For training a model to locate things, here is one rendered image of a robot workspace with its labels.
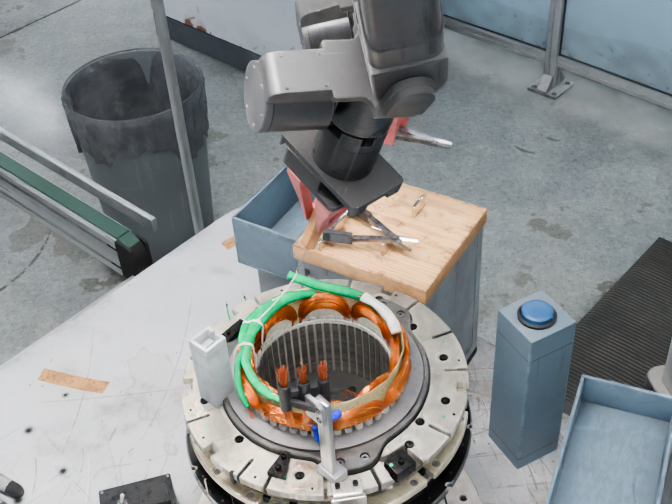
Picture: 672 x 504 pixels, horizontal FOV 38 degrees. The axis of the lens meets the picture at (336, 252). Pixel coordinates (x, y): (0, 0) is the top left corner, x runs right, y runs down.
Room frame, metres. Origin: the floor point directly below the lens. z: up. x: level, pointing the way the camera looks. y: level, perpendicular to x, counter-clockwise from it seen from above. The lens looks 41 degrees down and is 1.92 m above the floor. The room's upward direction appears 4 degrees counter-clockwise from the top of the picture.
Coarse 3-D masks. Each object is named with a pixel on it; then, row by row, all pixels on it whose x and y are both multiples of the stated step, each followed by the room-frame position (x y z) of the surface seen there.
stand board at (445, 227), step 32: (416, 192) 1.11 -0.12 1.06; (352, 224) 1.05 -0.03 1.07; (384, 224) 1.04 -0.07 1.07; (416, 224) 1.04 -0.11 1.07; (448, 224) 1.03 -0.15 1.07; (480, 224) 1.04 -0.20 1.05; (320, 256) 0.99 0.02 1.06; (352, 256) 0.98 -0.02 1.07; (384, 256) 0.98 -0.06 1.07; (416, 256) 0.97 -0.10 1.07; (448, 256) 0.97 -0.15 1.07; (384, 288) 0.94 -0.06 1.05; (416, 288) 0.91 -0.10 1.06
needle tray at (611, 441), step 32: (608, 384) 0.74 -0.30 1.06; (576, 416) 0.72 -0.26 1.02; (608, 416) 0.72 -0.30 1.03; (640, 416) 0.72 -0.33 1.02; (576, 448) 0.68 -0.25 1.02; (608, 448) 0.68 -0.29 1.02; (640, 448) 0.67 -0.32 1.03; (576, 480) 0.64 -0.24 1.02; (608, 480) 0.63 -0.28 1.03; (640, 480) 0.63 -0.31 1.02
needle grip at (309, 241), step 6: (312, 216) 0.74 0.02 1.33; (312, 222) 0.74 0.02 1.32; (306, 228) 0.74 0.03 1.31; (312, 228) 0.74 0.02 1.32; (306, 234) 0.74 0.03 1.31; (312, 234) 0.74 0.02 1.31; (318, 234) 0.74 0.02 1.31; (306, 240) 0.74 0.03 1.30; (312, 240) 0.74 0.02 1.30; (318, 240) 0.74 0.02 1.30; (306, 246) 0.74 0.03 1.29; (312, 246) 0.74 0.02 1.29
